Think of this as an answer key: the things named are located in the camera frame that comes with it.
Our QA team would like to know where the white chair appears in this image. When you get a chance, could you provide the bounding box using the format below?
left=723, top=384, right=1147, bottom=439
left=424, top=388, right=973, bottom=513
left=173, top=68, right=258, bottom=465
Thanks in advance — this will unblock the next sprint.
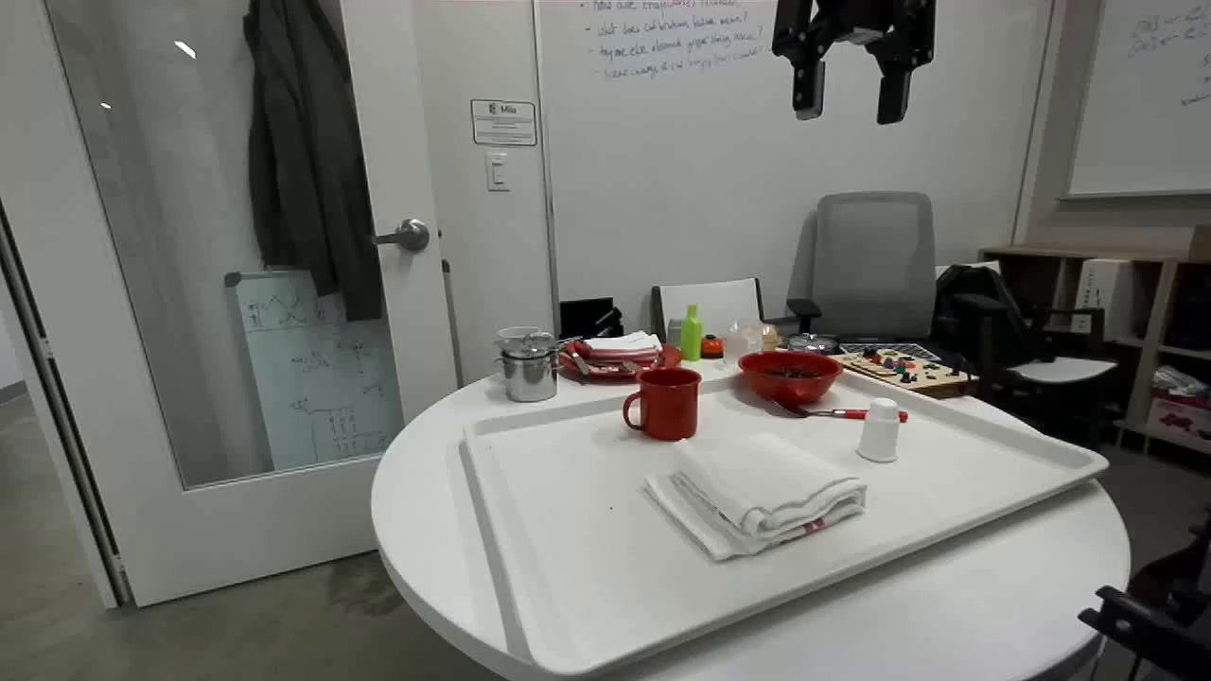
left=647, top=277, right=769, bottom=346

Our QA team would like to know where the folded white towel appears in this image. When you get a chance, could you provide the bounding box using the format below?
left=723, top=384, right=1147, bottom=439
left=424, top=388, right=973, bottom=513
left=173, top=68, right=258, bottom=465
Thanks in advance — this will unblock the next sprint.
left=645, top=430, right=873, bottom=568

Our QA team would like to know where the green plastic bottle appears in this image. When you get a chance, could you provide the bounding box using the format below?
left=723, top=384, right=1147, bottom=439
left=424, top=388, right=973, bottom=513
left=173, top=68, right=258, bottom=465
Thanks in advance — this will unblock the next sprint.
left=676, top=301, right=708, bottom=365

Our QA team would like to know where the clear glass container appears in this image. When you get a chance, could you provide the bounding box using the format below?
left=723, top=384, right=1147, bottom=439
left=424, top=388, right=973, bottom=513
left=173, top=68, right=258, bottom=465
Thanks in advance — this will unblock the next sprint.
left=721, top=317, right=763, bottom=362

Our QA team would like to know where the red plate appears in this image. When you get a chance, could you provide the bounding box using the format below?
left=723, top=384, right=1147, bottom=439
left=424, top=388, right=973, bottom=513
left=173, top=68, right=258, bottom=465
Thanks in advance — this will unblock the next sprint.
left=554, top=333, right=685, bottom=384

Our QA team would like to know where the small white cup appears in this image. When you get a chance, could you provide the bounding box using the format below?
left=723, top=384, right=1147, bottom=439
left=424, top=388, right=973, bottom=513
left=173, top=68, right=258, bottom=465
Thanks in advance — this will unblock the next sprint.
left=857, top=398, right=904, bottom=470

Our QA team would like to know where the white glass panel door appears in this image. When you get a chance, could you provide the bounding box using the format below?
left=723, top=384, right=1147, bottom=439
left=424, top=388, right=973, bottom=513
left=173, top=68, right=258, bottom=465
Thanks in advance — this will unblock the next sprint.
left=0, top=0, right=463, bottom=613

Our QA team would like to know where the red mug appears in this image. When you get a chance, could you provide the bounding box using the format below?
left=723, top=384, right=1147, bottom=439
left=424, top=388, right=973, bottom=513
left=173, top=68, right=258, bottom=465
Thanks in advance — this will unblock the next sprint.
left=620, top=362, right=704, bottom=446

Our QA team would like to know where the small steel lidded pot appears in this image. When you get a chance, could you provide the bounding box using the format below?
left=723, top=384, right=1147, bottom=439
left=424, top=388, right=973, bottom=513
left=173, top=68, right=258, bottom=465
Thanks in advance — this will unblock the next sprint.
left=787, top=330, right=843, bottom=358

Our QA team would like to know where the large white plastic tray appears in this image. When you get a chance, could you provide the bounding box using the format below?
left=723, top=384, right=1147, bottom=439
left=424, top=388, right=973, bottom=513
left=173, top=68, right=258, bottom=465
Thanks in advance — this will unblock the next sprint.
left=458, top=365, right=1113, bottom=681

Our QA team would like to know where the stainless steel cup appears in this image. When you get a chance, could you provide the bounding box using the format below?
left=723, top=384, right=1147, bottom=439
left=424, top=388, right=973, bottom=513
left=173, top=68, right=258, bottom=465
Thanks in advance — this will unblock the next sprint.
left=501, top=333, right=559, bottom=407

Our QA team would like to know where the grey office chair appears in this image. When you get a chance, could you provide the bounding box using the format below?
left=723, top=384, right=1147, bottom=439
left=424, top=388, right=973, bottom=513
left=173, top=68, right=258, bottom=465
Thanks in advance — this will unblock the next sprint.
left=785, top=188, right=941, bottom=346

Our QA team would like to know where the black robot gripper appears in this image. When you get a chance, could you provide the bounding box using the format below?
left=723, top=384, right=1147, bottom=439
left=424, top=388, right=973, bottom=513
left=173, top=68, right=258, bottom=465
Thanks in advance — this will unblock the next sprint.
left=769, top=0, right=938, bottom=128

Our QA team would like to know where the white napkin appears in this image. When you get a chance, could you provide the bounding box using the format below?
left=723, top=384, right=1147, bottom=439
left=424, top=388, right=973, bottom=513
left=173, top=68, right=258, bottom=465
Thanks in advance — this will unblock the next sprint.
left=579, top=330, right=666, bottom=372

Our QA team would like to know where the white wall sign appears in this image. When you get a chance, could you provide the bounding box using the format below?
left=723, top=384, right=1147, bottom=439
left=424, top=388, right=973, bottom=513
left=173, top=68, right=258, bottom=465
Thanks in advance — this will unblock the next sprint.
left=466, top=94, right=540, bottom=151

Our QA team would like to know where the wooden busy board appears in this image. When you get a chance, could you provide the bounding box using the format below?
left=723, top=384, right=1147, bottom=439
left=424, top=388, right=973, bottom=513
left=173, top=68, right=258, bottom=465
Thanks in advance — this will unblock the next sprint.
left=834, top=341, right=984, bottom=399

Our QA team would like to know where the red handled metal spoon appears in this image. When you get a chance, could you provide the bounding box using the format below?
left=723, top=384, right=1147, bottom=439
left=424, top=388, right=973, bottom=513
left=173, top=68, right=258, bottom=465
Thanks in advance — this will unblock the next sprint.
left=781, top=394, right=912, bottom=428

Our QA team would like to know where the dark grey hanging coat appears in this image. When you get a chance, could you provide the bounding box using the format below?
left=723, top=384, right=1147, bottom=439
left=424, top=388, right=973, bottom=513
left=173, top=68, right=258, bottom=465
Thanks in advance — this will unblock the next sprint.
left=239, top=0, right=390, bottom=326

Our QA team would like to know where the black bag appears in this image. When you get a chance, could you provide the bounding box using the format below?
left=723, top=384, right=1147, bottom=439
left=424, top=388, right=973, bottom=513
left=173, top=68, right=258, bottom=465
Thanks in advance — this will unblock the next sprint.
left=555, top=296, right=627, bottom=345

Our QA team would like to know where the black table clamp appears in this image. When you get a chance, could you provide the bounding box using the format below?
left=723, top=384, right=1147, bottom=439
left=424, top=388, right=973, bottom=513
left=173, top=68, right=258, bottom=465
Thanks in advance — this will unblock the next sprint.
left=1075, top=524, right=1211, bottom=681

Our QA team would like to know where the framed wall whiteboard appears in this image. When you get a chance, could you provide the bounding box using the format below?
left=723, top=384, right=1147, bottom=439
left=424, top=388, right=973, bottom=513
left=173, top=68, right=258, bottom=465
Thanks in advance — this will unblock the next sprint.
left=1066, top=0, right=1211, bottom=203

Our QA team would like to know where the small leaning whiteboard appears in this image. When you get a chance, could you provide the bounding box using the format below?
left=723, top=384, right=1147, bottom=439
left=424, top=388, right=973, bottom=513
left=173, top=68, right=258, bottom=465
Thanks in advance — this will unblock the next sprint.
left=225, top=267, right=409, bottom=476

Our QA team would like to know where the silver door handle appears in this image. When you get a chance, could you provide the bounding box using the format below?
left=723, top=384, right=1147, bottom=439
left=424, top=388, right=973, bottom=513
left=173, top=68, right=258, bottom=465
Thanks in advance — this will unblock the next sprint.
left=370, top=214, right=436, bottom=258

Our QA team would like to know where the white light switch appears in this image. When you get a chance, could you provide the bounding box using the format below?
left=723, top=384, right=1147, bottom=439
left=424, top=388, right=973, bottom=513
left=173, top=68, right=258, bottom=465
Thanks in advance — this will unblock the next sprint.
left=482, top=146, right=516, bottom=195

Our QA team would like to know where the red bowl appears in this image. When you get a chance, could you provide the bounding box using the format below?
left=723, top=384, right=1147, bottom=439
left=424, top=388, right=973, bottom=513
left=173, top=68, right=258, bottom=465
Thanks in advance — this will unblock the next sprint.
left=733, top=346, right=849, bottom=412

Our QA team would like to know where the black office chair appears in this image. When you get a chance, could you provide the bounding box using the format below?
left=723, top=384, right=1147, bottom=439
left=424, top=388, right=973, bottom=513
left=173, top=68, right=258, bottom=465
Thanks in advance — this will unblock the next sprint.
left=930, top=258, right=1126, bottom=442

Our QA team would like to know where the wooden shelf unit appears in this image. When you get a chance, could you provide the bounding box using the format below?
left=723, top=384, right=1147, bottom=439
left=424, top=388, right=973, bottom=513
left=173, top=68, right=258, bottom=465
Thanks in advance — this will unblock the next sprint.
left=979, top=243, right=1211, bottom=470

